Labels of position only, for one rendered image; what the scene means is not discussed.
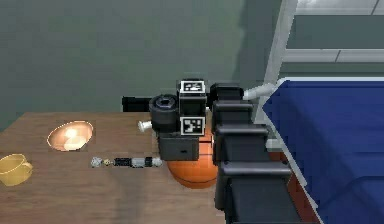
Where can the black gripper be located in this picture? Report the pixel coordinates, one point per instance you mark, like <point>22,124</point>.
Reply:
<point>164,113</point>

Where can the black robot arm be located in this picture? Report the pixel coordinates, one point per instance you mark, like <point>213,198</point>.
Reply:
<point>253,193</point>

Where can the orange basketball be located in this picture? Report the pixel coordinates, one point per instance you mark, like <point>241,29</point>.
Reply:
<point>195,171</point>

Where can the brown wooden table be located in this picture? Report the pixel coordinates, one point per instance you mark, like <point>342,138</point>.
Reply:
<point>76,200</point>

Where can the shiny copper bowl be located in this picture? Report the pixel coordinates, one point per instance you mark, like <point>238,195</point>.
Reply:
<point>70,136</point>

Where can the black rectangular block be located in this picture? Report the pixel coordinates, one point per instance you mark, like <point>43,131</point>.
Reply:
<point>135,104</point>

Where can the yellow cup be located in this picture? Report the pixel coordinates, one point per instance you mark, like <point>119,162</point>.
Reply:
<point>14,169</point>

